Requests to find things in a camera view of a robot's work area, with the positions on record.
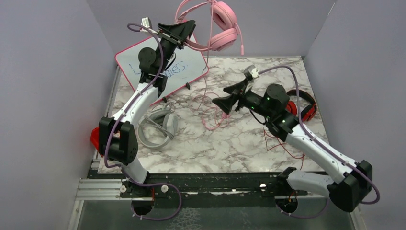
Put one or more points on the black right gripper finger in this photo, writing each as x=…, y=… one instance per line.
x=226, y=103
x=237, y=88

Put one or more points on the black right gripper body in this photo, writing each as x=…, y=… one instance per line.
x=251, y=99

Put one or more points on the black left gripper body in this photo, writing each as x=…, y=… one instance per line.
x=168, y=43

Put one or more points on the grey white headphones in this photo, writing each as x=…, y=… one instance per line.
x=165, y=121

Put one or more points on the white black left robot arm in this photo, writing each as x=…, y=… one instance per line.
x=117, y=141

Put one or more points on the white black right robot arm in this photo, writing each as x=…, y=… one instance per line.
x=347, y=181

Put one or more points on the pink framed whiteboard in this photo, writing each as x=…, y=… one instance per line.
x=189, y=65

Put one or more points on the red plastic bin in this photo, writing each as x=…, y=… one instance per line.
x=94, y=139

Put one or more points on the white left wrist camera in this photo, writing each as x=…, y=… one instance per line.
x=147, y=26

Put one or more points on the black metal base rail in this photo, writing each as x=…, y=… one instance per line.
x=196, y=190

